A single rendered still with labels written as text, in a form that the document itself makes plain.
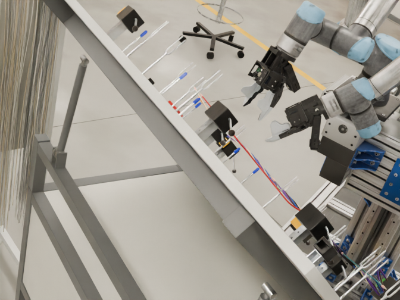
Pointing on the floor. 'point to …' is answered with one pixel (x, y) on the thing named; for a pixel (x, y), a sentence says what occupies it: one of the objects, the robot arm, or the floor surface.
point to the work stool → (216, 34)
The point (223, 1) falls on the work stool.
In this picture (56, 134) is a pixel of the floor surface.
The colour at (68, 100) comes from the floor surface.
